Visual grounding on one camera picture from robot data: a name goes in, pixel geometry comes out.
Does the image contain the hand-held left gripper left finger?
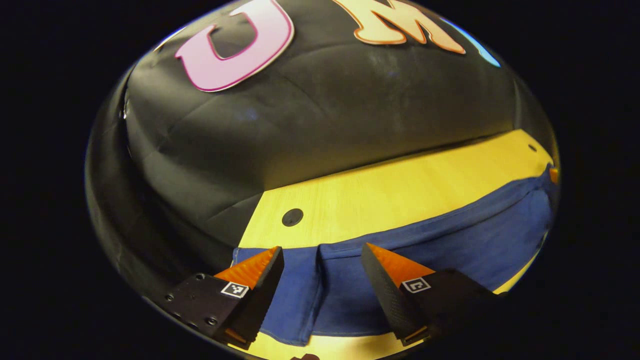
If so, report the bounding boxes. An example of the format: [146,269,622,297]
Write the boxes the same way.
[160,246,286,351]

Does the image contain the black backdrop cloth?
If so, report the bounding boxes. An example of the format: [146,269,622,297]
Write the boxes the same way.
[85,0,558,301]

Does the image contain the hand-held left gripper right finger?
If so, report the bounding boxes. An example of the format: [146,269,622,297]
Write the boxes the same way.
[361,243,506,347]

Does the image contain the blue denim jeans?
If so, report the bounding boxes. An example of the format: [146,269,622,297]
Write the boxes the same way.
[231,164,560,347]

